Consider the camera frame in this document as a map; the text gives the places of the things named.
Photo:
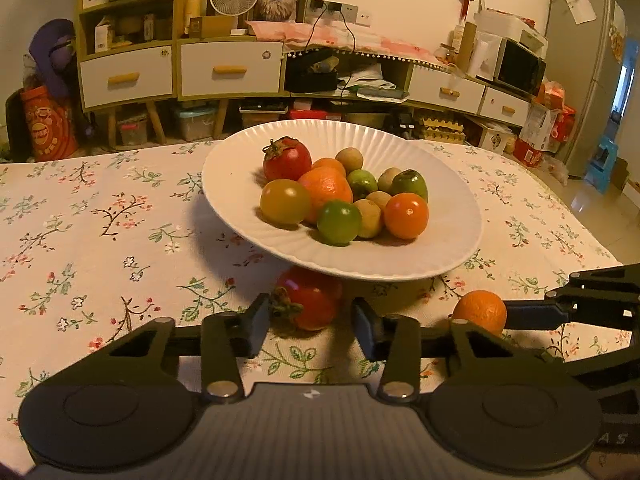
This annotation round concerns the purple helmet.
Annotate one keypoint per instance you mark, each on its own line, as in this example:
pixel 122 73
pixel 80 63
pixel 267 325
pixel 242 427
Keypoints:
pixel 52 49

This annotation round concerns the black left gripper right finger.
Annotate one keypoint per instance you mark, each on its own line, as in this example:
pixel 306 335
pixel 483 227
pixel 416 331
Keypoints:
pixel 495 406

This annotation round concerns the orange mandarin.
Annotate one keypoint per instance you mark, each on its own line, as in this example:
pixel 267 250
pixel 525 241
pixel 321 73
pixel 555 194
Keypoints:
pixel 484 309

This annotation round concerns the pale yellow round fruit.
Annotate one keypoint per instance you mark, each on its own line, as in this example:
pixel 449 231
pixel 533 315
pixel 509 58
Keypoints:
pixel 385 180

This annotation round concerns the orange printed bag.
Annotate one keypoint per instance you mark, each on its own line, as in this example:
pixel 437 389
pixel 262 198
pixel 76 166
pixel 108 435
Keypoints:
pixel 50 123

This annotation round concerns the green tomato alone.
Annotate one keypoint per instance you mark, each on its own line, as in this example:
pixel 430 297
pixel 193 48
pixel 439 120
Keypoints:
pixel 339 222

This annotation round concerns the large orange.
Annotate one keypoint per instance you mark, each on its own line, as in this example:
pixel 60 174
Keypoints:
pixel 323 185

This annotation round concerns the small orange tomato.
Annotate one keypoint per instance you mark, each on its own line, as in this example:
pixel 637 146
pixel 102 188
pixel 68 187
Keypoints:
pixel 332 163

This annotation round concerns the small yellow longan fruit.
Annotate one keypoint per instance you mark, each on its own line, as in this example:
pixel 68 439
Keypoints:
pixel 350 158

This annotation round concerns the tan round longan fruit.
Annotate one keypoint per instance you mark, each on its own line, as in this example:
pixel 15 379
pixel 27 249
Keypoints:
pixel 371 219

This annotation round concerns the pink cloth on sideboard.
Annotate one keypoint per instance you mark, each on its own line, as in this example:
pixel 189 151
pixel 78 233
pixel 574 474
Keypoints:
pixel 337 36

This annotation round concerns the wooden shelf cabinet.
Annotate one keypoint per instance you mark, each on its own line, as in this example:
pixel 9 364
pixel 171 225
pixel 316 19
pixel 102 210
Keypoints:
pixel 127 60

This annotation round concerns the silver refrigerator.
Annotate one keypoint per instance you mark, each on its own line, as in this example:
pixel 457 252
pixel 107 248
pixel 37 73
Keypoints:
pixel 586 44

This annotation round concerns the blue plastic stool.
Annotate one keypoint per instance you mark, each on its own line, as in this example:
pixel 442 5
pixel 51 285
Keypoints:
pixel 599 171

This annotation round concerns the dark red tomato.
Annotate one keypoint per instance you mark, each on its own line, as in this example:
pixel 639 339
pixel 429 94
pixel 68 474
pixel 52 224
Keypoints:
pixel 308 299

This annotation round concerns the white fluted plate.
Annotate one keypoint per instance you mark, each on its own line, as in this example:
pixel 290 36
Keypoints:
pixel 232 181

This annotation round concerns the egg carton tray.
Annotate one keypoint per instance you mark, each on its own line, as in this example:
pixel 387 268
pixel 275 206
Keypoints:
pixel 441 130

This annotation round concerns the large red tomato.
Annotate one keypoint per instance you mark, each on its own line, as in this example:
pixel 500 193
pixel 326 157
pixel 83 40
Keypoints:
pixel 285 158

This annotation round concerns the clear plastic storage bin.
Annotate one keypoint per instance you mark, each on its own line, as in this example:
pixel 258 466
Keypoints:
pixel 196 123

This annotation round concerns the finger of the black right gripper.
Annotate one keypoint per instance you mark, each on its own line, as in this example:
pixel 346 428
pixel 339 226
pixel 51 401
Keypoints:
pixel 606 298
pixel 616 371

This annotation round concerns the white drawer cabinet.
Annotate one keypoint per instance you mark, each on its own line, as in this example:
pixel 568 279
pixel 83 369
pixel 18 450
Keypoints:
pixel 228 70

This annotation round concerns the yellow-brown tomato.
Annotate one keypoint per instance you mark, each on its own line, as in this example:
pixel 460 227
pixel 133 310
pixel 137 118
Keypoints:
pixel 285 201

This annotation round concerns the long low sideboard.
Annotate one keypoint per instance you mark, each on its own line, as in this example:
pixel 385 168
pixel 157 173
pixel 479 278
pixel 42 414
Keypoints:
pixel 341 75

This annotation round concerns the small green tomato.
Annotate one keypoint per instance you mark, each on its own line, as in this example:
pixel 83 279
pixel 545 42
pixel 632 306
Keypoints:
pixel 362 183

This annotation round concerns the floral tablecloth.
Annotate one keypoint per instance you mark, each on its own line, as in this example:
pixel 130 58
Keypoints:
pixel 93 248

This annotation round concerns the green oval fruit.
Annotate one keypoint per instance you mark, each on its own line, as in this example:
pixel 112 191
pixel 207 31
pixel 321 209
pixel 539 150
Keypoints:
pixel 409 181

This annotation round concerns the black microwave oven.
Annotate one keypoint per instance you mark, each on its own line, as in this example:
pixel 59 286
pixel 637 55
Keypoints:
pixel 518 68

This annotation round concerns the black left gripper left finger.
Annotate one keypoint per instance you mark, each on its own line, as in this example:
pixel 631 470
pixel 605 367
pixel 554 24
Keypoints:
pixel 140 395

